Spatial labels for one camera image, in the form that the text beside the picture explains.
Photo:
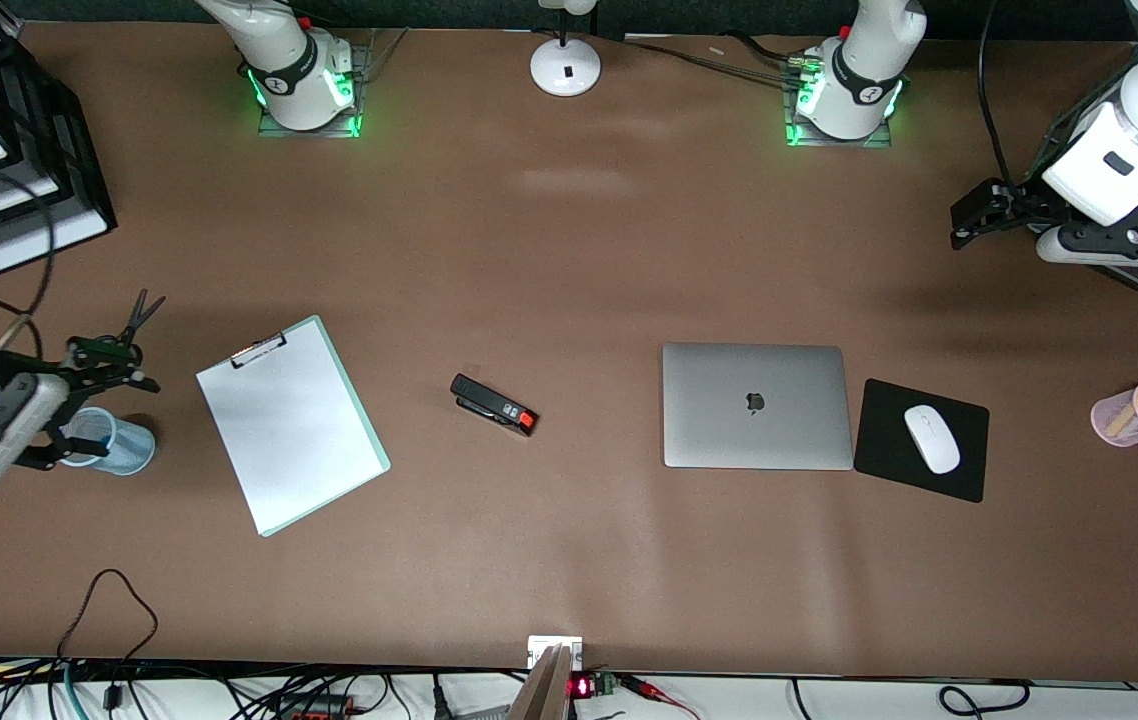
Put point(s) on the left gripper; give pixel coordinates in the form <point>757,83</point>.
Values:
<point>1017,208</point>

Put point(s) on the silver laptop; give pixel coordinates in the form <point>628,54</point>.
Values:
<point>709,420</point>

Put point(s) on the yellow wooden ruler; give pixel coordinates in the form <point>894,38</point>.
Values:
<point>1129,412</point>

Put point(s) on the light green clipboard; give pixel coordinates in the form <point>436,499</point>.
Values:
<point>355,400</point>

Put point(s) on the black scissors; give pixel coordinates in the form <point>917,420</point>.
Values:
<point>141,315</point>

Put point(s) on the white paper sheet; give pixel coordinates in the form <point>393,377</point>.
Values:
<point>304,470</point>

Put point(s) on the blue mesh pen cup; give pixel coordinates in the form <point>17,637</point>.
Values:
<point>134,445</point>

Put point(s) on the white round lamp base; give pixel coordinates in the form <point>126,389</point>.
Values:
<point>565,65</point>

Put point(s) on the black mouse pad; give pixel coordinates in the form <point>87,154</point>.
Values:
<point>879,440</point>

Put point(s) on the red LED display board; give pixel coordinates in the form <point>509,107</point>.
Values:
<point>581,687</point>

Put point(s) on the black stapler red tip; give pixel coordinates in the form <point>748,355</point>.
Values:
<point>489,403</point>

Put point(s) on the orange connector block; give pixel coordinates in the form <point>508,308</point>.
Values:
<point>314,710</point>

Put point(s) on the white computer mouse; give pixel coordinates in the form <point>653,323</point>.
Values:
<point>932,438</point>

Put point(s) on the wooden post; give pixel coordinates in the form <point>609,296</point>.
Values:
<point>544,695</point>

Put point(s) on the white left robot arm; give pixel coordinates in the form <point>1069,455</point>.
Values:
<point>864,90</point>

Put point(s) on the small white box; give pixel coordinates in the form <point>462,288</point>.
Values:
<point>541,645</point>

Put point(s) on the black stacked paper tray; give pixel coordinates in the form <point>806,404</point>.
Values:
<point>69,150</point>

